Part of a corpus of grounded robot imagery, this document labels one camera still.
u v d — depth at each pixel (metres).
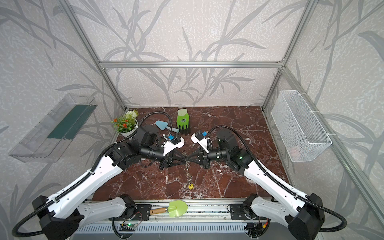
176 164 0.60
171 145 0.55
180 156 0.61
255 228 0.74
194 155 0.61
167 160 0.54
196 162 0.61
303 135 0.62
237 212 0.74
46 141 0.63
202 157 0.59
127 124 0.91
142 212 0.73
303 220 0.37
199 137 0.57
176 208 0.74
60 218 0.39
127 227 0.72
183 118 1.13
